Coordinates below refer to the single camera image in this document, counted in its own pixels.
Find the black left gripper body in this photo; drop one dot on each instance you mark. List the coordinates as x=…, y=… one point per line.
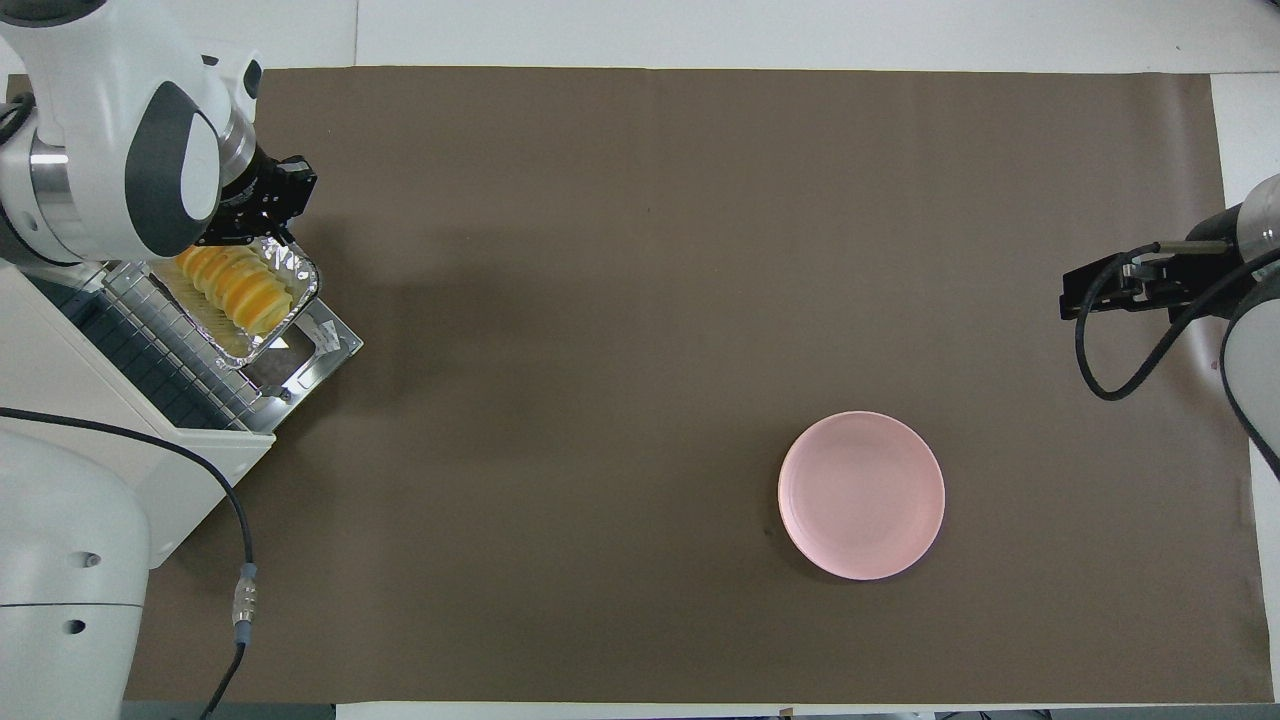
x=270, y=190

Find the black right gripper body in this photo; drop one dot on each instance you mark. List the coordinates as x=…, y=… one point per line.
x=1210, y=285

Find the aluminium foil tray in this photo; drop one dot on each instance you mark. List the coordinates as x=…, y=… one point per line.
x=295, y=265

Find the sliced yellow bread loaf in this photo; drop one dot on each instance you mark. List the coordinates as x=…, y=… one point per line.
x=240, y=285

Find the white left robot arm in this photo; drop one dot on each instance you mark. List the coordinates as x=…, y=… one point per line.
x=100, y=130

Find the glass oven door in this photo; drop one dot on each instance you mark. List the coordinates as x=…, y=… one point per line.
x=325, y=345

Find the cream toaster oven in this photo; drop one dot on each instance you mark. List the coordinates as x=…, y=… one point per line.
x=190, y=470

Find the pink round plate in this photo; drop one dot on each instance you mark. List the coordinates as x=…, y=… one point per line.
x=860, y=495

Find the brown table mat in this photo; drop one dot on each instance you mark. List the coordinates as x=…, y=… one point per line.
x=600, y=400

